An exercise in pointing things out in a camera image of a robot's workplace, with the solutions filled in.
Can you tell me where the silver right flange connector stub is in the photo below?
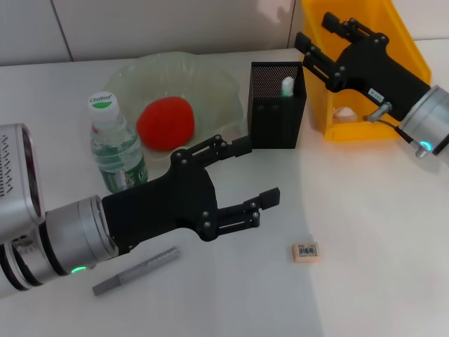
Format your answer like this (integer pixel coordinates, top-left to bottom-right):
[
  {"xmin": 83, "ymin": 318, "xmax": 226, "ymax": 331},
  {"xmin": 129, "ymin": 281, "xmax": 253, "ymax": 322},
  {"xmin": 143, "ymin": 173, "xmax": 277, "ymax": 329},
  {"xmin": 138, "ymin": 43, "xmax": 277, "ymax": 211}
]
[{"xmin": 364, "ymin": 101, "xmax": 393, "ymax": 122}]

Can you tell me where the green wavy glass fruit plate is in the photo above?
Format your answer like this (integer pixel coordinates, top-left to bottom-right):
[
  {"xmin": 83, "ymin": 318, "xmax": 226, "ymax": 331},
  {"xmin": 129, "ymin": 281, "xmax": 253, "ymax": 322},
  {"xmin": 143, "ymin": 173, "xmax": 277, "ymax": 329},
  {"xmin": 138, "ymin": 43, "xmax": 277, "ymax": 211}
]
[{"xmin": 104, "ymin": 51, "xmax": 245, "ymax": 166}]

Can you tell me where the clear green-label water bottle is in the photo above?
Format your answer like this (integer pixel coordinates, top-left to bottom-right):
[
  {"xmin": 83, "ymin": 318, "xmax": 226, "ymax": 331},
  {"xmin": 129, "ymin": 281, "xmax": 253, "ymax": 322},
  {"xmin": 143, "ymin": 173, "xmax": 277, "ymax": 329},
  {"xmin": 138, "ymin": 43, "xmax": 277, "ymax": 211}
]
[{"xmin": 86, "ymin": 91, "xmax": 149, "ymax": 193}]

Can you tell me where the green pen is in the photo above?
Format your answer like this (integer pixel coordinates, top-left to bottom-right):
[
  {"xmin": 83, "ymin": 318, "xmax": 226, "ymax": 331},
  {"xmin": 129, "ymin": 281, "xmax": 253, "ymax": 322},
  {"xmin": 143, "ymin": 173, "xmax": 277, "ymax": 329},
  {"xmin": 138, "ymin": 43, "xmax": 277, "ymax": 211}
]
[{"xmin": 279, "ymin": 77, "xmax": 295, "ymax": 101}]

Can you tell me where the beige eraser with barcode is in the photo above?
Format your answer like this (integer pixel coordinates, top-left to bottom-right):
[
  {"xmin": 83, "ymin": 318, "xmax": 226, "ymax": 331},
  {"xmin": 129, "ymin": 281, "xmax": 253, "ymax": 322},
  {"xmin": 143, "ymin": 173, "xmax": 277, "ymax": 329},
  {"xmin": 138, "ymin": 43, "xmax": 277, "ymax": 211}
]
[{"xmin": 291, "ymin": 242, "xmax": 321, "ymax": 263}]

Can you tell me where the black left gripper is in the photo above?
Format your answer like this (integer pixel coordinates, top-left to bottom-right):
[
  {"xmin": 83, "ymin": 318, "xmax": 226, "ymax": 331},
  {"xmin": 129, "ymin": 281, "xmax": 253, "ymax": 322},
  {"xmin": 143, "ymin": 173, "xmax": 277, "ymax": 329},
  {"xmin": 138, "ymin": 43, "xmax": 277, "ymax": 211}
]
[{"xmin": 100, "ymin": 134, "xmax": 281, "ymax": 255}]

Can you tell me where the grey marker pen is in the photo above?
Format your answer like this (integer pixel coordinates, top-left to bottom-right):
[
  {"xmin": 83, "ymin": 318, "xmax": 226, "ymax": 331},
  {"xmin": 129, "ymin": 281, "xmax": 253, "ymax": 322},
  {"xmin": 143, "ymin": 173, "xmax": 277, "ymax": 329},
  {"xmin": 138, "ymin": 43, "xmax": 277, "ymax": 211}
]
[{"xmin": 91, "ymin": 247, "xmax": 180, "ymax": 296}]

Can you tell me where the white paper ball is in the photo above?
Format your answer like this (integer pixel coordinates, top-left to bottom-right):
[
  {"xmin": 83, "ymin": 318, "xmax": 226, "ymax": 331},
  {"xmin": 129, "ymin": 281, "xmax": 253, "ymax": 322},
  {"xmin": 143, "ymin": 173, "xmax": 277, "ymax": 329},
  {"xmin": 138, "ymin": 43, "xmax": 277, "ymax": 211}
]
[{"xmin": 333, "ymin": 107, "xmax": 358, "ymax": 123}]

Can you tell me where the red-orange round fruit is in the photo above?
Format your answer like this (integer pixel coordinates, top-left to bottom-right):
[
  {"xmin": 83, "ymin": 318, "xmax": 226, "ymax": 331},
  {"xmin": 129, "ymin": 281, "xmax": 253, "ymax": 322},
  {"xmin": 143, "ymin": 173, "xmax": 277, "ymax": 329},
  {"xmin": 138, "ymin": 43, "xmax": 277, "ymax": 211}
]
[{"xmin": 135, "ymin": 96, "xmax": 196, "ymax": 152}]

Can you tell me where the black mesh pen holder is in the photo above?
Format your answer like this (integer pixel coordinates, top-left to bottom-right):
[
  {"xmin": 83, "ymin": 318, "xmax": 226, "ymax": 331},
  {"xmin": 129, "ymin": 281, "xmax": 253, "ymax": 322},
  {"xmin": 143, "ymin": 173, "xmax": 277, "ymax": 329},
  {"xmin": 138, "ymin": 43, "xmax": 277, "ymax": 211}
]
[{"xmin": 247, "ymin": 61, "xmax": 308, "ymax": 150}]

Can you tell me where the yellow plastic bin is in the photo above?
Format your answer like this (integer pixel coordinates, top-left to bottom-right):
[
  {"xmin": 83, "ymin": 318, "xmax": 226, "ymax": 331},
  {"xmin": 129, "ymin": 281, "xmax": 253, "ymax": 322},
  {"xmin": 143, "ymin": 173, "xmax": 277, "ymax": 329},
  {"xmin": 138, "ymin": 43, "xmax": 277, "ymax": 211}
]
[{"xmin": 300, "ymin": 0, "xmax": 432, "ymax": 143}]

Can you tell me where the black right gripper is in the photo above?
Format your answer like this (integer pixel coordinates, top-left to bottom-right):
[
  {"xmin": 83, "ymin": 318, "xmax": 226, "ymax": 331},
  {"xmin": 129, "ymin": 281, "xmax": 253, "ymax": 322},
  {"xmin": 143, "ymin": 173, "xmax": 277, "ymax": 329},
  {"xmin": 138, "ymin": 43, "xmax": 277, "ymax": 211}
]
[{"xmin": 294, "ymin": 11, "xmax": 431, "ymax": 121}]

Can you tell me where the grey right wrist cable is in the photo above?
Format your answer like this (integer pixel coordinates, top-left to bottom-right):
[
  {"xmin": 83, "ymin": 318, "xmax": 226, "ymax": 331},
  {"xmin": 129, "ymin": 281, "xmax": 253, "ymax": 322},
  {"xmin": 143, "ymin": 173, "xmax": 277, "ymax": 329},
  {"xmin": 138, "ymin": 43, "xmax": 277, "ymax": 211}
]
[{"xmin": 378, "ymin": 118, "xmax": 431, "ymax": 159}]

